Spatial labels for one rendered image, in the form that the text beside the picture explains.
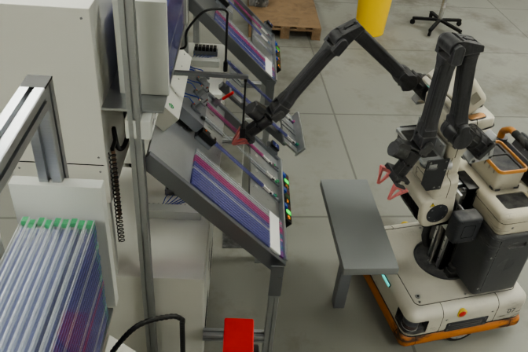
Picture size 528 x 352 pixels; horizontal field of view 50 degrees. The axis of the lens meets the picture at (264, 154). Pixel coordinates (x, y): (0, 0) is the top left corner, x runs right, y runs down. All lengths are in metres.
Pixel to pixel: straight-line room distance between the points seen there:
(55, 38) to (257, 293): 1.82
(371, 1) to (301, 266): 3.30
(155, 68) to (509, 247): 1.76
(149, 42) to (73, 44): 0.23
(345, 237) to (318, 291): 0.63
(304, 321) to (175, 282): 0.90
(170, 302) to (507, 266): 1.54
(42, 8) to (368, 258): 1.61
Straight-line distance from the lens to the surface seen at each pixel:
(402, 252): 3.06
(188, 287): 2.36
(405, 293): 2.87
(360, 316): 3.08
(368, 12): 5.89
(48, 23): 1.76
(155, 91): 1.91
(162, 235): 2.49
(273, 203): 2.46
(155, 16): 1.79
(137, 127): 1.82
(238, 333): 1.96
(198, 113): 2.24
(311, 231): 3.46
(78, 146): 1.96
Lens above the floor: 2.36
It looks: 36 degrees down
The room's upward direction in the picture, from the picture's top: 5 degrees clockwise
